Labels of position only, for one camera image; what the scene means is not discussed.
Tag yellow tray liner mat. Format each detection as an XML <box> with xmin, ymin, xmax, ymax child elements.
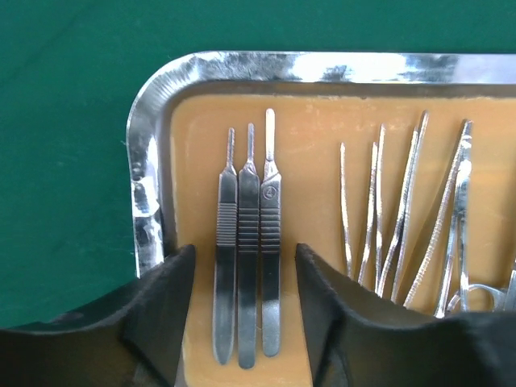
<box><xmin>171</xmin><ymin>95</ymin><xmax>515</xmax><ymax>386</ymax></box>

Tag dark green surgical cloth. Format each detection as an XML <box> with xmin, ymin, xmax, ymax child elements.
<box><xmin>1</xmin><ymin>1</ymin><xmax>515</xmax><ymax>327</ymax></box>

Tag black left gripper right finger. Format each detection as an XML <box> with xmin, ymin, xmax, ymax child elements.
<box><xmin>295</xmin><ymin>243</ymin><xmax>515</xmax><ymax>386</ymax></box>

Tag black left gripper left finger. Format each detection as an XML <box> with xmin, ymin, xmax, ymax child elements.
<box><xmin>1</xmin><ymin>245</ymin><xmax>196</xmax><ymax>386</ymax></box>

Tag steel hemostat clamp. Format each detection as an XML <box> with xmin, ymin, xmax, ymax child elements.
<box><xmin>468</xmin><ymin>262</ymin><xmax>515</xmax><ymax>312</ymax></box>

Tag steel instrument tray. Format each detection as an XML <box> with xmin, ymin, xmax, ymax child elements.
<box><xmin>126</xmin><ymin>51</ymin><xmax>515</xmax><ymax>275</ymax></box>

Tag steel scalpel handle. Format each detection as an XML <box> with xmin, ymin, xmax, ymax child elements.
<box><xmin>260</xmin><ymin>108</ymin><xmax>281</xmax><ymax>357</ymax></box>
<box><xmin>237</xmin><ymin>123</ymin><xmax>260</xmax><ymax>369</ymax></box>
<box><xmin>212</xmin><ymin>128</ymin><xmax>238</xmax><ymax>364</ymax></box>

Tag steel surgical scissors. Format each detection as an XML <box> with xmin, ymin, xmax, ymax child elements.
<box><xmin>402</xmin><ymin>119</ymin><xmax>473</xmax><ymax>318</ymax></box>

